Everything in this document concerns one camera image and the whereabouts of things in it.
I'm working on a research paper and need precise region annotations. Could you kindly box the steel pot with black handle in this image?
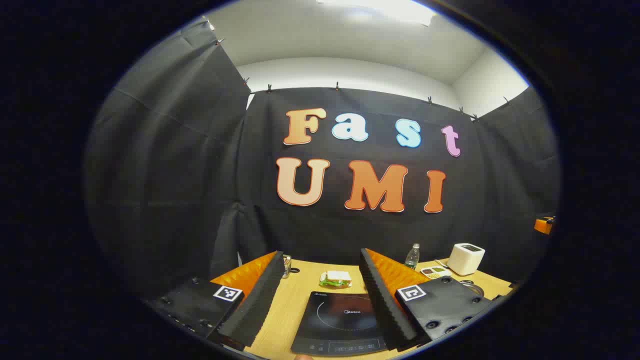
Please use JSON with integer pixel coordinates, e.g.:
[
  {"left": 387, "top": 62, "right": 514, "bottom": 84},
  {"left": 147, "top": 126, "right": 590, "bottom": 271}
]
[{"left": 459, "top": 280, "right": 486, "bottom": 298}]

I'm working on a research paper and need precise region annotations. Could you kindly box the small white plate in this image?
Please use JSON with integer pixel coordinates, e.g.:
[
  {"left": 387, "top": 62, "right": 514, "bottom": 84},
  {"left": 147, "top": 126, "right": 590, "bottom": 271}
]
[{"left": 319, "top": 272, "right": 353, "bottom": 289}]

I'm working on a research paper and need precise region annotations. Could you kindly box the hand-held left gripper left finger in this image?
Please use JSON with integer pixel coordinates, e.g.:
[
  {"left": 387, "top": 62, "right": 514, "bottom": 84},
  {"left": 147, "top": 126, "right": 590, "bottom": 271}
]
[{"left": 150, "top": 251, "right": 286, "bottom": 352}]

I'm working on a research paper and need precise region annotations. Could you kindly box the clear plastic water bottle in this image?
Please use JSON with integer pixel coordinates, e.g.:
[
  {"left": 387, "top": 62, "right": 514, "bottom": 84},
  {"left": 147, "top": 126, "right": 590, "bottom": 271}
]
[{"left": 404, "top": 243, "right": 421, "bottom": 271}]

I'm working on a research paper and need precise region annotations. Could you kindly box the black backdrop cloth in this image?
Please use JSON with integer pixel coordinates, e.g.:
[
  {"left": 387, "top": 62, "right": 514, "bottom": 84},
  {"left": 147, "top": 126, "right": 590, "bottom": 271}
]
[{"left": 84, "top": 17, "right": 561, "bottom": 301}]

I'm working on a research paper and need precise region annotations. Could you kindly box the black induction cooktop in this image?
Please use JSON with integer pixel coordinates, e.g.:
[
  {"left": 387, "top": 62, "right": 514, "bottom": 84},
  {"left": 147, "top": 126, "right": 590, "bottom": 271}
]
[{"left": 291, "top": 291, "right": 388, "bottom": 357}]

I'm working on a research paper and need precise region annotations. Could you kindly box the white toaster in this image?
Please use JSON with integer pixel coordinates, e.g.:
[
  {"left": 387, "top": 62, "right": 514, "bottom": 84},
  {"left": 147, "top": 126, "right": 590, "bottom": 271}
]
[{"left": 446, "top": 243, "right": 486, "bottom": 276}]

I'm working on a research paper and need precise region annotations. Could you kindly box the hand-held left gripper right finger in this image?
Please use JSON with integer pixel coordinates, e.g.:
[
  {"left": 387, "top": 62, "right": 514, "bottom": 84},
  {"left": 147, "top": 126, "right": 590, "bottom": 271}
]
[{"left": 359, "top": 248, "right": 501, "bottom": 352}]

